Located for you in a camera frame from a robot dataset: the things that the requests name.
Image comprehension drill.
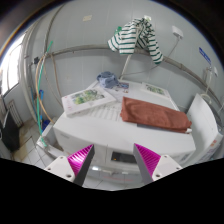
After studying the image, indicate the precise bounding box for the blue wall sign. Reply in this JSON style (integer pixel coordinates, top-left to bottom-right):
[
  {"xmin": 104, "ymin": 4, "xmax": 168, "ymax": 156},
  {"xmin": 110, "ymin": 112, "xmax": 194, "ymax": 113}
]
[{"xmin": 198, "ymin": 46, "xmax": 212, "ymax": 65}]

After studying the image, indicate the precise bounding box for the white printed paper sheet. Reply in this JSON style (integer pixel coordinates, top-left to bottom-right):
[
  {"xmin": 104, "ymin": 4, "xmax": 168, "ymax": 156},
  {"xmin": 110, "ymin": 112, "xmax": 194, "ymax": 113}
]
[{"xmin": 84, "ymin": 101, "xmax": 124, "ymax": 123}]

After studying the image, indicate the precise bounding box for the blue-grey crumpled cloth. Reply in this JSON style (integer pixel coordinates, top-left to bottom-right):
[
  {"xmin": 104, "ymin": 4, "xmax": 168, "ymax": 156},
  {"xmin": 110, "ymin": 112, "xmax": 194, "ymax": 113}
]
[{"xmin": 96, "ymin": 70, "xmax": 120, "ymax": 90}]

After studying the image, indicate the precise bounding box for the grey socket cable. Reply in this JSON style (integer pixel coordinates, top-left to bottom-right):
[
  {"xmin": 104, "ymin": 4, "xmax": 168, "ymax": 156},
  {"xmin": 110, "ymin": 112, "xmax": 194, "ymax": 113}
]
[{"xmin": 123, "ymin": 35, "xmax": 181, "ymax": 77}]

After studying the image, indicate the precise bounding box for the black bin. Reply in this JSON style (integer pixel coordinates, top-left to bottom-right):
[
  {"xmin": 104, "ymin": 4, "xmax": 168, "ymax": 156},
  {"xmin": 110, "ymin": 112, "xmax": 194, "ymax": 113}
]
[{"xmin": 0, "ymin": 109, "xmax": 21, "ymax": 153}]

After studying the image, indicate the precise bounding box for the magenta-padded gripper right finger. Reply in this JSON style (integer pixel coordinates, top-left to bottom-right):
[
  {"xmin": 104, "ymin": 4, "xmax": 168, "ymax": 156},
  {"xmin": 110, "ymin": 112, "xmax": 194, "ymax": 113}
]
[{"xmin": 132, "ymin": 143, "xmax": 183, "ymax": 186}]

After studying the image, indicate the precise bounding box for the white top-load washing machine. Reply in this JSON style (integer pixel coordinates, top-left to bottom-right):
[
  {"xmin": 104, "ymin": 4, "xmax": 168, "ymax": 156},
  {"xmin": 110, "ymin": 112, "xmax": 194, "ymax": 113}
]
[{"xmin": 185, "ymin": 93, "xmax": 224, "ymax": 164}]

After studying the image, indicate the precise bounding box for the white front-load washing machine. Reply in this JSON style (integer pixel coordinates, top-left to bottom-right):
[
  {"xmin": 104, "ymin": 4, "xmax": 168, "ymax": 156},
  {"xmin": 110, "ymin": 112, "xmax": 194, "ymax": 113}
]
[{"xmin": 52, "ymin": 79, "xmax": 197, "ymax": 183}]

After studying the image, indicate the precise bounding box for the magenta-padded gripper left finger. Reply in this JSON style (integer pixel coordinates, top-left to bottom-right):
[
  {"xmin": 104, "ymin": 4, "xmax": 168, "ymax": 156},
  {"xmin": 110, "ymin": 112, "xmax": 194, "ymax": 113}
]
[{"xmin": 44, "ymin": 143, "xmax": 96, "ymax": 187}]

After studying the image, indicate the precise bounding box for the brown towel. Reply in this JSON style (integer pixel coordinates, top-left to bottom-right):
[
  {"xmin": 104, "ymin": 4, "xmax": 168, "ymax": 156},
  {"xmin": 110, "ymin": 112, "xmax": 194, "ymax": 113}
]
[{"xmin": 120, "ymin": 96, "xmax": 193, "ymax": 134}]

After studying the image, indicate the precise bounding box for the tan hose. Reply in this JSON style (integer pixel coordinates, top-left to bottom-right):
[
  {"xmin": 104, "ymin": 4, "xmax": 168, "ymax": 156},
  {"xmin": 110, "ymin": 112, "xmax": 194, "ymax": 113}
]
[{"xmin": 34, "ymin": 54, "xmax": 57, "ymax": 125}]

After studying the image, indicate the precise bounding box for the white leaning pole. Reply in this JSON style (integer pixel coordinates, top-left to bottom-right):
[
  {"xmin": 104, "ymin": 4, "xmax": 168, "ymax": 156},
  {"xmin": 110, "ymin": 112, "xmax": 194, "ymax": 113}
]
[{"xmin": 119, "ymin": 52, "xmax": 133, "ymax": 81}]

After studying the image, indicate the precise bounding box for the leaflet with colour pictures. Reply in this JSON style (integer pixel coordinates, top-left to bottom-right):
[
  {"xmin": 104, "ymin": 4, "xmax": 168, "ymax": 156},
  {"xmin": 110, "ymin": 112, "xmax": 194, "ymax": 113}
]
[{"xmin": 87, "ymin": 79, "xmax": 130, "ymax": 104}]

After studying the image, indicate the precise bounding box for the green hose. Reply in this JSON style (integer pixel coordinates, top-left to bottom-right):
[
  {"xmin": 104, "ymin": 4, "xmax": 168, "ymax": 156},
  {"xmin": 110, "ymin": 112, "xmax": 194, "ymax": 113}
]
[{"xmin": 35, "ymin": 40, "xmax": 54, "ymax": 148}]

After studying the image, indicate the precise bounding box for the green white striped shirt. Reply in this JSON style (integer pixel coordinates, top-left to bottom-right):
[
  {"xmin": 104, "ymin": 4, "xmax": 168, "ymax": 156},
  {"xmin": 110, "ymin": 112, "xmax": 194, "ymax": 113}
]
[{"xmin": 107, "ymin": 17, "xmax": 165, "ymax": 65}]

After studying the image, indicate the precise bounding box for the grey horizontal wall pipe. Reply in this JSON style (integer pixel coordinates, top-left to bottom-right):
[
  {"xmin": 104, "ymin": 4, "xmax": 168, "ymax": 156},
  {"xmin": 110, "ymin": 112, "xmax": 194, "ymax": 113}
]
[{"xmin": 49, "ymin": 44, "xmax": 221, "ymax": 101}]

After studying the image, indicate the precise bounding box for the large white picture book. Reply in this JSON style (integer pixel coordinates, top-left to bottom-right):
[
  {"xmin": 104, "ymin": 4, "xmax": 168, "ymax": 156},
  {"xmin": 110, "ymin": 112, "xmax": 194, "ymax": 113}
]
[{"xmin": 61, "ymin": 87, "xmax": 117, "ymax": 118}]

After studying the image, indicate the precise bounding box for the small white picture booklet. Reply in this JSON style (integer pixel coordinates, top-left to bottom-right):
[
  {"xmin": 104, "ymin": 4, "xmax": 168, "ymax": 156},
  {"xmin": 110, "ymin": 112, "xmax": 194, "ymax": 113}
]
[{"xmin": 139, "ymin": 81, "xmax": 170, "ymax": 98}]

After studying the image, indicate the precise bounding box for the window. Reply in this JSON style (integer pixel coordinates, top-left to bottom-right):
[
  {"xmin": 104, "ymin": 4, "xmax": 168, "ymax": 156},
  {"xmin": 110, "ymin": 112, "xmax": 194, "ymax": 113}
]
[{"xmin": 0, "ymin": 39, "xmax": 24, "ymax": 96}]

